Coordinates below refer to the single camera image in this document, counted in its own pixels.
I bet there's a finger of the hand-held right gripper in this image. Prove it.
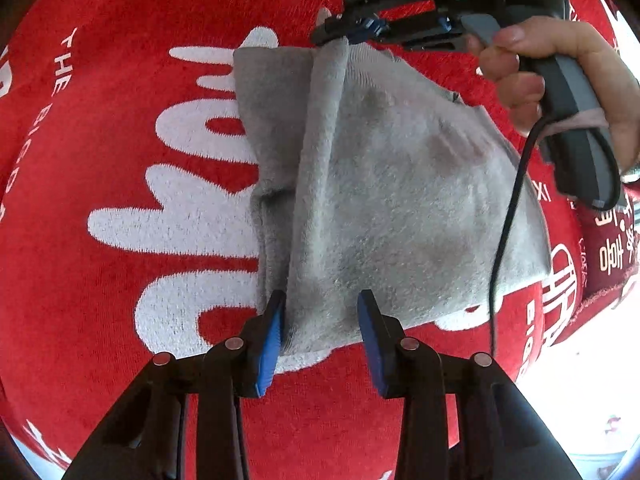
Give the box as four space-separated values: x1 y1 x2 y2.
322 5 453 31
309 22 470 54

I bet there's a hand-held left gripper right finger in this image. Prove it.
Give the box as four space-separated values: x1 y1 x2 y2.
356 289 584 480

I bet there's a person's right hand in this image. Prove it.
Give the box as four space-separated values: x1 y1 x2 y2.
476 15 640 177

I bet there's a red printed blanket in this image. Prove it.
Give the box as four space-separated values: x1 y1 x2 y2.
0 0 640 480

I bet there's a thin black cable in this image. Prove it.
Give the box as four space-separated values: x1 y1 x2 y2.
487 116 548 358

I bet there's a grey towel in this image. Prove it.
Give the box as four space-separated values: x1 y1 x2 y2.
232 37 553 358

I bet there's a pale strap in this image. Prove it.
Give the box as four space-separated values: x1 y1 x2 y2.
542 106 610 137

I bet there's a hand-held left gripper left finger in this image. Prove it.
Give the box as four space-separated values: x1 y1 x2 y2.
62 289 287 480

